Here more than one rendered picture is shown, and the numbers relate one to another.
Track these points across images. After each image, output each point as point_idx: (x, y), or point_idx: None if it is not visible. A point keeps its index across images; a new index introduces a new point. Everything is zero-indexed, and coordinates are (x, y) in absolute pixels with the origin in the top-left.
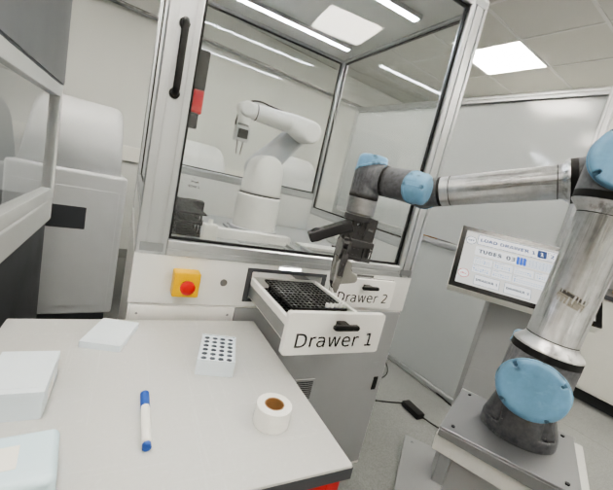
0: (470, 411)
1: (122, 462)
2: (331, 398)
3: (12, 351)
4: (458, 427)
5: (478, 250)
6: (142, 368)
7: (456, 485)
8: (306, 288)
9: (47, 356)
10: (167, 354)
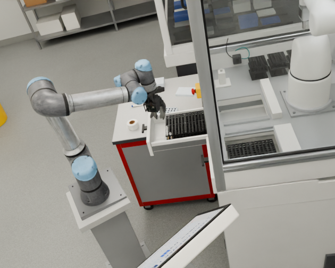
0: (111, 184)
1: (131, 104)
2: None
3: (177, 80)
4: (106, 173)
5: (201, 222)
6: (165, 101)
7: None
8: (194, 125)
9: (160, 82)
10: (173, 105)
